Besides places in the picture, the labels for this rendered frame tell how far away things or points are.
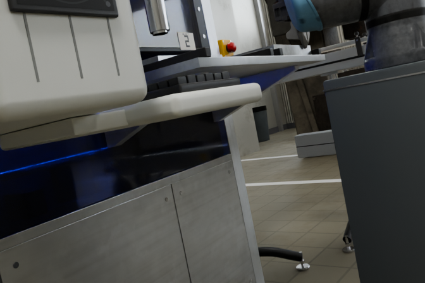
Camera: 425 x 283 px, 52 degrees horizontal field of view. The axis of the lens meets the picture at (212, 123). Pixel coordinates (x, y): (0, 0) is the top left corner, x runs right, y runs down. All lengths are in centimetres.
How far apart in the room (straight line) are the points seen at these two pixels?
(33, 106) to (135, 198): 85
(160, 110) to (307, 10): 44
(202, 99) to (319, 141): 177
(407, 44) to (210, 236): 90
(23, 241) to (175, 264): 50
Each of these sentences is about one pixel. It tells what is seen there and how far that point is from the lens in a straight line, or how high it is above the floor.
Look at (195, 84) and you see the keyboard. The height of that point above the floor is 81.
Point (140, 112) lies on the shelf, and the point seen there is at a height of 79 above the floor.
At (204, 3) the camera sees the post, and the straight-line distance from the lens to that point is 166.
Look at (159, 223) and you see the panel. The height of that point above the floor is 48.
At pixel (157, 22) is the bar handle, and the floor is 89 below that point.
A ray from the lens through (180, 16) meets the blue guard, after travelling 152.
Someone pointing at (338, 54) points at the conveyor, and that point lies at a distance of 220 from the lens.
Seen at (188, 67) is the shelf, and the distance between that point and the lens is 85.
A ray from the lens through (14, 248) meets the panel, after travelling 102.
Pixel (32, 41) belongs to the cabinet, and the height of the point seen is 87.
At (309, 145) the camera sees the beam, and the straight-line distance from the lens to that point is 231.
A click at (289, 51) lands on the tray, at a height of 90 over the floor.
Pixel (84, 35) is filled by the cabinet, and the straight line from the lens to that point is 44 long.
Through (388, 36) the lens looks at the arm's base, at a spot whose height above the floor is 85.
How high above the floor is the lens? 78
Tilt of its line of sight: 2 degrees down
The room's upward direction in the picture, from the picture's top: 11 degrees counter-clockwise
